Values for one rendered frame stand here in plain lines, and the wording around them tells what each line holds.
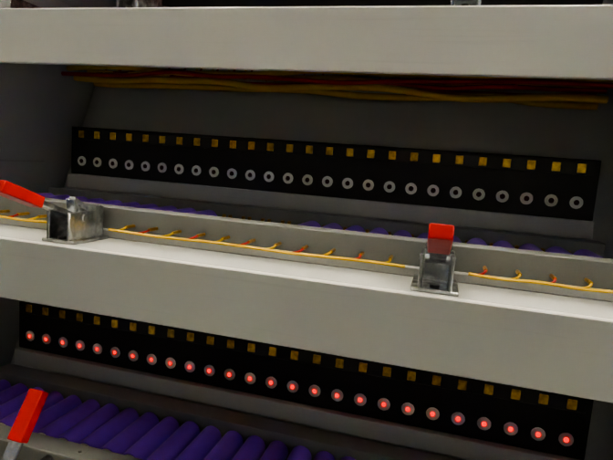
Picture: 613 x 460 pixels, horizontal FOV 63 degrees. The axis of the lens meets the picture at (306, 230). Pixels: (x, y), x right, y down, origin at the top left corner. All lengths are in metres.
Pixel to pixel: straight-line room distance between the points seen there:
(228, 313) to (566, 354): 0.20
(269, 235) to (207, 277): 0.06
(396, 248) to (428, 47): 0.14
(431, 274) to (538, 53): 0.16
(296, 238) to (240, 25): 0.17
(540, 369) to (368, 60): 0.23
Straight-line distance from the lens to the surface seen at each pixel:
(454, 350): 0.31
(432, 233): 0.25
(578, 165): 0.50
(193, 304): 0.34
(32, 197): 0.38
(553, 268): 0.36
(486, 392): 0.45
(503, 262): 0.36
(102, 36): 0.47
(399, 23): 0.38
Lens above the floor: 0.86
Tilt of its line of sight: 14 degrees up
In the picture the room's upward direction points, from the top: 10 degrees clockwise
